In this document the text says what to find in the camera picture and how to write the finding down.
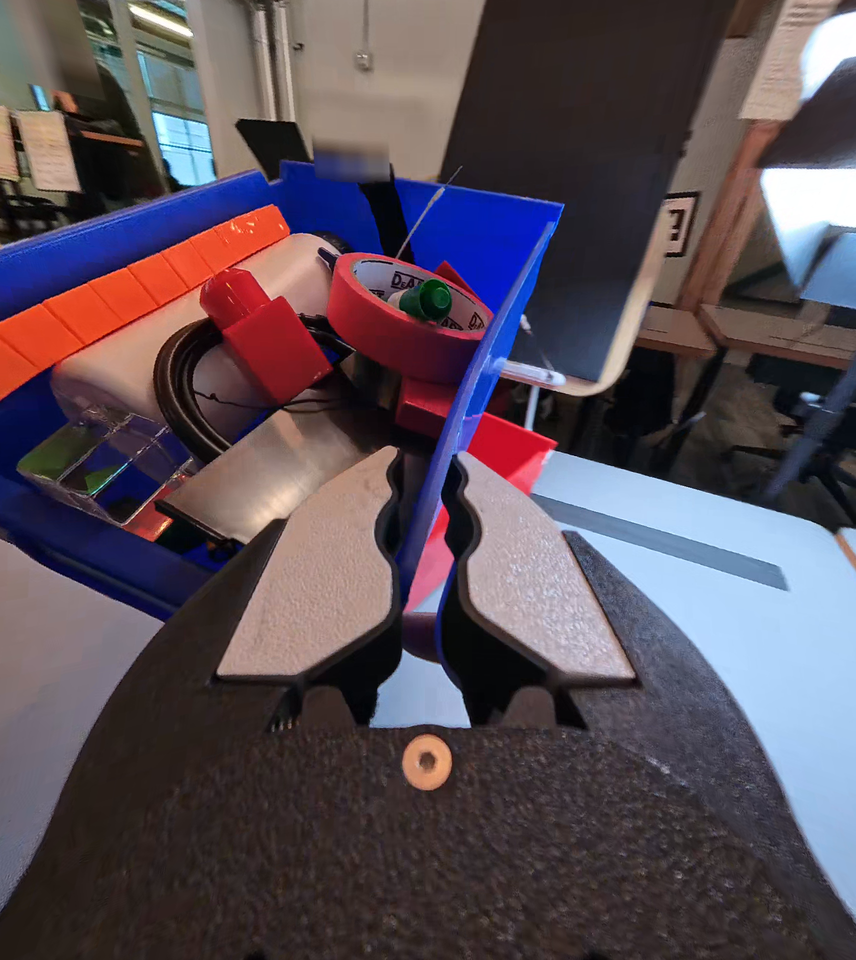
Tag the red masking tape roll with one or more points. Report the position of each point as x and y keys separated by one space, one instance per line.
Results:
x=398 y=345

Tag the white cylinder roll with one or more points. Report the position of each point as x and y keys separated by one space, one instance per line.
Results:
x=128 y=367

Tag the black light stand pole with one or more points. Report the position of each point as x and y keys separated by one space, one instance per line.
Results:
x=825 y=420

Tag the orange segmented plastic bar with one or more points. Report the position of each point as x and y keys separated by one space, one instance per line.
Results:
x=98 y=300

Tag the black white marker sign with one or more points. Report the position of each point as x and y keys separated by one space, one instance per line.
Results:
x=679 y=225

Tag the studio softbox light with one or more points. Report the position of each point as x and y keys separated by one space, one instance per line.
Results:
x=848 y=195

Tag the blue storage bin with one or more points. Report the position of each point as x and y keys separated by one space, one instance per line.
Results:
x=98 y=240

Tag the red dome cap block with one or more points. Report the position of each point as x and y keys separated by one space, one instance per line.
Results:
x=270 y=345

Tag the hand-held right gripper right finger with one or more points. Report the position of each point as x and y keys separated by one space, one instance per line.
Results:
x=540 y=600

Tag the red plastic block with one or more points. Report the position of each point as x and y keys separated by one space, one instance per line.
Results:
x=420 y=409
x=454 y=277

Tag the green marker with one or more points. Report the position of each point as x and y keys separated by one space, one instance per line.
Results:
x=428 y=300

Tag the black board book stand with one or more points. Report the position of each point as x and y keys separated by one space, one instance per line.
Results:
x=585 y=150
x=270 y=142

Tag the white paper notice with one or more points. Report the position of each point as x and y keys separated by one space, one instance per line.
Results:
x=780 y=67

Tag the blue tinted clear cube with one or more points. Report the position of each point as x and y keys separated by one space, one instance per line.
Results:
x=150 y=480

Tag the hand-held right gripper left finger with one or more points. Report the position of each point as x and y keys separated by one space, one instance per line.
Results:
x=315 y=600

